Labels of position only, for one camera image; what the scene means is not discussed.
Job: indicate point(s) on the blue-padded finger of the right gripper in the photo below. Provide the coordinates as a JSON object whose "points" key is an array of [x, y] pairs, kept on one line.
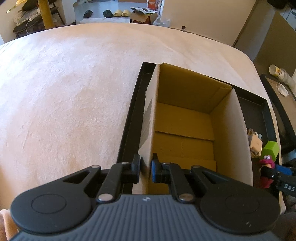
{"points": [[283, 169]]}

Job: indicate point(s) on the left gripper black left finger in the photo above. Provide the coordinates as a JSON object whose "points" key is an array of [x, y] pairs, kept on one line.
{"points": [[119, 179]]}

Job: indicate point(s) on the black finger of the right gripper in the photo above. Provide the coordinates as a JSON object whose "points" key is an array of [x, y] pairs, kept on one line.
{"points": [[283, 182]]}

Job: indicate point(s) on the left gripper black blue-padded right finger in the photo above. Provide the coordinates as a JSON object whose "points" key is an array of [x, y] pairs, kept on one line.
{"points": [[172, 175]]}

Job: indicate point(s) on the red plush figurine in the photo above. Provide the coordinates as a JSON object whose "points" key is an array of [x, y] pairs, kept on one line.
{"points": [[266, 165]]}

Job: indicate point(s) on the green toy house box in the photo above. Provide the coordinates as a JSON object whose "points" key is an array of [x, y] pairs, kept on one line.
{"points": [[270, 149]]}

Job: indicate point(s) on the brown cardboard box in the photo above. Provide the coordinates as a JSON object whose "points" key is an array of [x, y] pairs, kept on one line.
{"points": [[192, 119]]}

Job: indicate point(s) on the black shallow tray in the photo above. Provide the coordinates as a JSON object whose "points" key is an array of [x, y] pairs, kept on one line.
{"points": [[255, 111]]}

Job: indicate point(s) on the small beige tagged items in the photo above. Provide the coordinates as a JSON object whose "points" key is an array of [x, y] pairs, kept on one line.
{"points": [[255, 143]]}

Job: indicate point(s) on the black framed side table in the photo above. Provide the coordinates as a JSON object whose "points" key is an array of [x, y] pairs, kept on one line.
{"points": [[284, 108]]}

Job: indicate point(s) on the white face mask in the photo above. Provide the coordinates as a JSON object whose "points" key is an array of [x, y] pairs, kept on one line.
{"points": [[282, 90]]}

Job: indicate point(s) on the pinkish white bed blanket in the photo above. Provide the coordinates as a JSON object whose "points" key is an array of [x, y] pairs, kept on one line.
{"points": [[65, 95]]}

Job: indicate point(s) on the paper cup on side table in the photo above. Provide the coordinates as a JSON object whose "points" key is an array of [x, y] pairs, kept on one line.
{"points": [[277, 72]]}

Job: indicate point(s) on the large brown cardboard sheet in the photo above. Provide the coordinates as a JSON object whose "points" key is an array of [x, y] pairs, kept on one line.
{"points": [[278, 47]]}

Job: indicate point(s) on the white plastic bag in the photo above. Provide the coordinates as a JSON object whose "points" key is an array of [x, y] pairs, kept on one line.
{"points": [[161, 23]]}

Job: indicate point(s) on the open cardboard box on floor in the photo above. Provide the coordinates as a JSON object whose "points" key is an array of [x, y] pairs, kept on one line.
{"points": [[143, 16]]}

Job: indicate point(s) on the yellow slipper left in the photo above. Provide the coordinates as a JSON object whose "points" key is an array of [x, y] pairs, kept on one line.
{"points": [[117, 13]]}

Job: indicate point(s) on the yellow slipper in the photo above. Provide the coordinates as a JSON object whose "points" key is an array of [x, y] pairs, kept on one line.
{"points": [[117, 13], [126, 13]]}

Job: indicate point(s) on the black slipper right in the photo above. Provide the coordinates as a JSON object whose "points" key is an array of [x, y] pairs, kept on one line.
{"points": [[108, 14]]}

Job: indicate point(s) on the black slipper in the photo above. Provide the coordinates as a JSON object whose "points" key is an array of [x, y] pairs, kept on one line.
{"points": [[108, 14], [87, 14]]}

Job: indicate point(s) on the yellow slipper right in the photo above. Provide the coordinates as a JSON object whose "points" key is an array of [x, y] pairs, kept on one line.
{"points": [[126, 13]]}

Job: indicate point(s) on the black slipper left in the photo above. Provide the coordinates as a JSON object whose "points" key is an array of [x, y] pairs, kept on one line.
{"points": [[87, 14]]}

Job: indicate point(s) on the orange standing box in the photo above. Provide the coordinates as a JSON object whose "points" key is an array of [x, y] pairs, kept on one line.
{"points": [[153, 4]]}

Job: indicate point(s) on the black chair with clutter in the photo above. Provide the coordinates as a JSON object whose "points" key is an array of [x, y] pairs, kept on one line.
{"points": [[29, 19]]}

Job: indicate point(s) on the yellow wooden table leg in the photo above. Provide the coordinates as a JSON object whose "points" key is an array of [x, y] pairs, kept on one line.
{"points": [[46, 14]]}

